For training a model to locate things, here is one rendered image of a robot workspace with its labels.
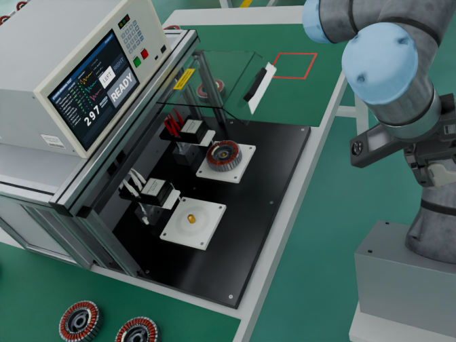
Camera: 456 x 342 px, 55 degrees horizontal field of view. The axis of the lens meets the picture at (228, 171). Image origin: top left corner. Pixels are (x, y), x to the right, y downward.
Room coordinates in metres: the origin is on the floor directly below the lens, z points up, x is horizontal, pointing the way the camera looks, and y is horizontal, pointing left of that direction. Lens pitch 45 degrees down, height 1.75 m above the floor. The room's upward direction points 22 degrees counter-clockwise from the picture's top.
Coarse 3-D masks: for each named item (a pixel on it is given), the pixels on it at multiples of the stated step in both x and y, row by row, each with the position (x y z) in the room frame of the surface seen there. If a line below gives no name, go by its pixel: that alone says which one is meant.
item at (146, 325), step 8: (128, 320) 0.59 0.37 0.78; (136, 320) 0.58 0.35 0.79; (144, 320) 0.57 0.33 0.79; (120, 328) 0.58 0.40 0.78; (128, 328) 0.57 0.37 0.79; (136, 328) 0.57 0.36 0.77; (144, 328) 0.56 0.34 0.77; (152, 328) 0.54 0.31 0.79; (120, 336) 0.56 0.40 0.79; (128, 336) 0.56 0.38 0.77; (136, 336) 0.55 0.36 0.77; (144, 336) 0.54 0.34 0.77; (152, 336) 0.52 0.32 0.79; (160, 336) 0.53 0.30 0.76
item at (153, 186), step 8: (152, 184) 0.88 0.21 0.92; (160, 184) 0.87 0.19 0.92; (168, 184) 0.87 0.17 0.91; (128, 192) 0.91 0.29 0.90; (144, 192) 0.86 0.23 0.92; (152, 192) 0.85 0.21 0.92; (160, 192) 0.84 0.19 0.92; (168, 192) 0.86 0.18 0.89; (176, 192) 0.86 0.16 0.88; (136, 200) 0.88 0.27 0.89; (144, 200) 0.86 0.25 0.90; (152, 200) 0.84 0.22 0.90; (160, 200) 0.83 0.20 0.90; (168, 200) 0.84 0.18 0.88; (144, 208) 0.89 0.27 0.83; (168, 208) 0.82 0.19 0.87
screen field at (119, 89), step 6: (126, 72) 1.02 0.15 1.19; (120, 78) 1.00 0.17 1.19; (126, 78) 1.01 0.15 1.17; (132, 78) 1.03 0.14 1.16; (114, 84) 0.98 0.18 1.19; (120, 84) 0.99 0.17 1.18; (126, 84) 1.01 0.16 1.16; (132, 84) 1.02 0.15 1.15; (114, 90) 0.97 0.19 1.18; (120, 90) 0.99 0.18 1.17; (126, 90) 1.00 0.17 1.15; (114, 96) 0.97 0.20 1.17; (120, 96) 0.98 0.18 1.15; (114, 102) 0.96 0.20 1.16
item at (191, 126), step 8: (192, 120) 1.08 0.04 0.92; (200, 120) 1.07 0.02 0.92; (176, 128) 1.10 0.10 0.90; (184, 128) 1.06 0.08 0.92; (192, 128) 1.04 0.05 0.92; (200, 128) 1.03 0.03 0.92; (208, 128) 1.06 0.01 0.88; (160, 136) 1.10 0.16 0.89; (168, 136) 1.08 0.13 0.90; (184, 136) 1.04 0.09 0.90; (192, 136) 1.02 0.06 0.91; (200, 136) 1.02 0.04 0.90; (208, 136) 1.03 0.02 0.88; (176, 144) 1.08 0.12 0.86; (184, 144) 1.10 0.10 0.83; (200, 144) 1.01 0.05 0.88; (208, 144) 1.00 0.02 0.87
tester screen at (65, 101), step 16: (112, 48) 1.02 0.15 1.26; (96, 64) 0.97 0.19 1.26; (80, 80) 0.92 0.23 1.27; (96, 80) 0.95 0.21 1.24; (112, 80) 0.98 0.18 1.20; (64, 96) 0.87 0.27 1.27; (80, 96) 0.90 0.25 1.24; (96, 96) 0.93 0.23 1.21; (64, 112) 0.86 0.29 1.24; (80, 112) 0.88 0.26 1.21; (112, 112) 0.94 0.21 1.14; (80, 128) 0.86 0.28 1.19
